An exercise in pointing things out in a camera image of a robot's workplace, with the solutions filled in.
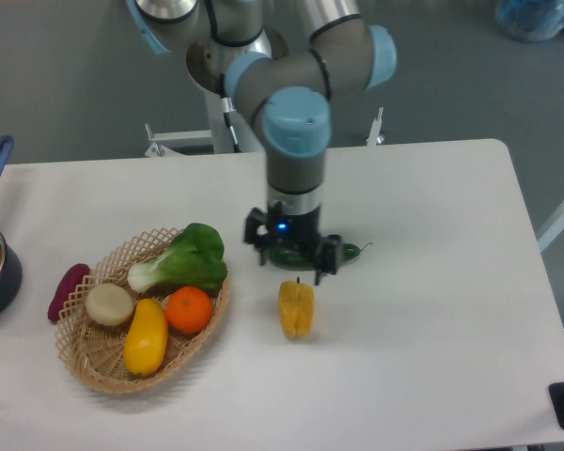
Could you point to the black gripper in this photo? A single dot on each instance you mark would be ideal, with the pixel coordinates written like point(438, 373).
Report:
point(273, 228)

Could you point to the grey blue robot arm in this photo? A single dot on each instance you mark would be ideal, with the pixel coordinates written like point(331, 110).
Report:
point(284, 101)

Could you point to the woven wicker basket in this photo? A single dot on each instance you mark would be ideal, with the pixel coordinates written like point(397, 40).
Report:
point(94, 353)

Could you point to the green cucumber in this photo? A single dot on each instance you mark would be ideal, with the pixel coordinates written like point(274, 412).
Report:
point(294, 261)

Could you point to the yellow bell pepper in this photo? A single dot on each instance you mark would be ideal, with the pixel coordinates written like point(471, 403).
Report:
point(296, 308)

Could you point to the green bok choy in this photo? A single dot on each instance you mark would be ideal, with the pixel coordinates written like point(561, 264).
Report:
point(194, 258)

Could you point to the orange fruit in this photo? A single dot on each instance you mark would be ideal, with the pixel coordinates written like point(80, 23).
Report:
point(189, 310)

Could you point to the round white bun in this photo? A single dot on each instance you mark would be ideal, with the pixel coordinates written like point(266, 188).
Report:
point(109, 304)

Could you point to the purple sweet potato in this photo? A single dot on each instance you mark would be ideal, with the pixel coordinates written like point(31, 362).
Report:
point(73, 277)

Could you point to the blue plastic bag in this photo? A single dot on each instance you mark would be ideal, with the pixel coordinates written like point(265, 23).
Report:
point(530, 21)

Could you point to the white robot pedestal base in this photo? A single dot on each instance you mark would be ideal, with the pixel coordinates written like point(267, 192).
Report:
point(228, 132)

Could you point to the white levelling foot bracket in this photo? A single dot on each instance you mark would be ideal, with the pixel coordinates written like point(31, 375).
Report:
point(375, 135)

